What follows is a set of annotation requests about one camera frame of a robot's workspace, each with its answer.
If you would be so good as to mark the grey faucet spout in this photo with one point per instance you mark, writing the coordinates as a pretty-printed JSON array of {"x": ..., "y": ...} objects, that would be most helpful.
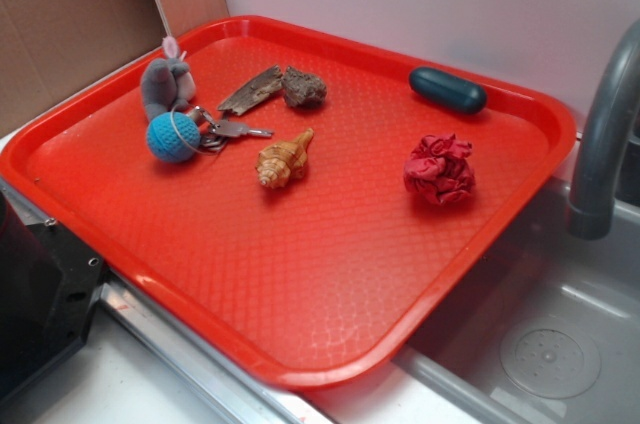
[{"x": 607, "y": 165}]

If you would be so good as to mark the brown wood chip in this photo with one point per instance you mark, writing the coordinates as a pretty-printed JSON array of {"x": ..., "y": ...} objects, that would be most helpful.
[{"x": 254, "y": 92}]

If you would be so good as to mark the blue knitted ball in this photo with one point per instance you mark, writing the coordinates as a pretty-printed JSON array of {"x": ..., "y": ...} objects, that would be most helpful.
[{"x": 173, "y": 137}]

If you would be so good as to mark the dark teal capsule case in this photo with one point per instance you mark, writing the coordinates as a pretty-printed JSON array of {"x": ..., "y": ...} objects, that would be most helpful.
[{"x": 448, "y": 90}]

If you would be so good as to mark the red plastic tray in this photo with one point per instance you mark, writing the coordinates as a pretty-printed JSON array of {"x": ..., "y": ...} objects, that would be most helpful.
[{"x": 318, "y": 282}]

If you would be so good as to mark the crumpled red paper ball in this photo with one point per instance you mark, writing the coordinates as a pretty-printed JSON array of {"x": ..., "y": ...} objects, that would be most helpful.
[{"x": 437, "y": 169}]

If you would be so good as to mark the brown rough rock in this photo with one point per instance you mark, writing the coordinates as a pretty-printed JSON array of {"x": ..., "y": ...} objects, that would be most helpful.
[{"x": 303, "y": 90}]

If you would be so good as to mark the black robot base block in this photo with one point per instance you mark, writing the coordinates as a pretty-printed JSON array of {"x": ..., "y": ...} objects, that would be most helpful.
[{"x": 50, "y": 283}]

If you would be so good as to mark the tan spiral seashell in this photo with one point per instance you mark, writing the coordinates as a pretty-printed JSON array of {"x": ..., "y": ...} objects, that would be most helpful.
[{"x": 283, "y": 161}]

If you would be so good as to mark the grey plush mouse toy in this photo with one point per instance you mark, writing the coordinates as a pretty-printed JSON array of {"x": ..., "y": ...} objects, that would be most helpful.
[{"x": 167, "y": 83}]

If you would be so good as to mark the grey plastic sink basin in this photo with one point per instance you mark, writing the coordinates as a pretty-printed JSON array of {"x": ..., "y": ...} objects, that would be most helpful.
[{"x": 543, "y": 329}]

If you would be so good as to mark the brown cardboard panel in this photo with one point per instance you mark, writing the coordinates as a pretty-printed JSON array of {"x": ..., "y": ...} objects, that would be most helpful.
[{"x": 52, "y": 49}]

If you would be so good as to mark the silver keys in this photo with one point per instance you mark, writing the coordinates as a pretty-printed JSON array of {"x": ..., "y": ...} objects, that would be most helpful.
[{"x": 215, "y": 133}]

